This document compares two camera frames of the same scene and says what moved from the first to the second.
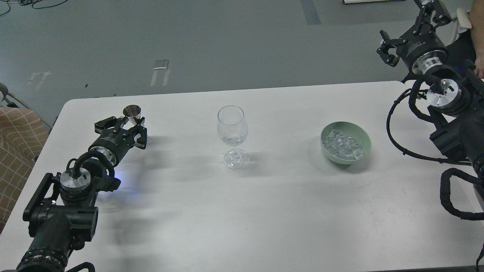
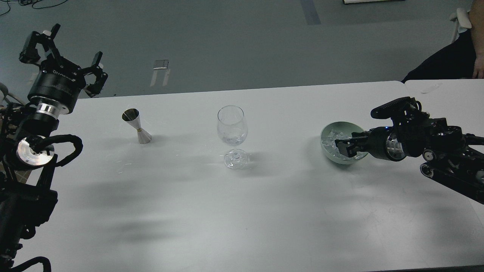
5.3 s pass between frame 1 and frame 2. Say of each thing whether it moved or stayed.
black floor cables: stayed
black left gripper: moved
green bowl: stayed
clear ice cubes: stayed
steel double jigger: moved
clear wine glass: stayed
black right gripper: moved
